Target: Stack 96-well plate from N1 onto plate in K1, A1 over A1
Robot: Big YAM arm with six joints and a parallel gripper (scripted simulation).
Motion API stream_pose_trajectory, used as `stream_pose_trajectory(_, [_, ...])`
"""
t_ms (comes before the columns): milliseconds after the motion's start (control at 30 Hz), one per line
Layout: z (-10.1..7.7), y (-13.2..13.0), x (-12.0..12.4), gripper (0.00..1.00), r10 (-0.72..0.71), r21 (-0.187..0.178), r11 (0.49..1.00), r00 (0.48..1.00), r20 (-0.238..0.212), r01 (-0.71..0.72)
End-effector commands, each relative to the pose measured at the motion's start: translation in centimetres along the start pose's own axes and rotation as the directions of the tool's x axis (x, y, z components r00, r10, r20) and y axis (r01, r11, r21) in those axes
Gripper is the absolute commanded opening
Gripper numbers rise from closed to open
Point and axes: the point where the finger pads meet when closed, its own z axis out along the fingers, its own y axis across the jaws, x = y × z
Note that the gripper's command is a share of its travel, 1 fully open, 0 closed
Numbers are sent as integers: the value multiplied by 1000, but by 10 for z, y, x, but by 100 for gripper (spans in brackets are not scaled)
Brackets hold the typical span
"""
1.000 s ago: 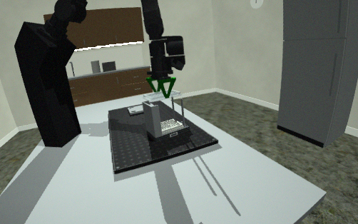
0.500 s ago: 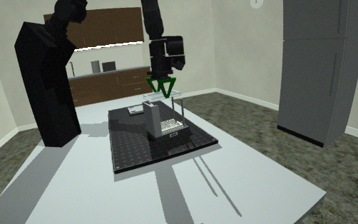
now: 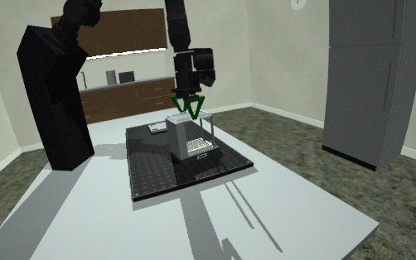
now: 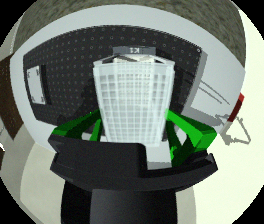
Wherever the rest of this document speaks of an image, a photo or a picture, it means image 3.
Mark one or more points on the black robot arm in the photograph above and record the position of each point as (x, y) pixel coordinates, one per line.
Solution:
(87, 13)

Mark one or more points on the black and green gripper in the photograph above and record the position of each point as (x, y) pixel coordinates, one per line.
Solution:
(183, 90)

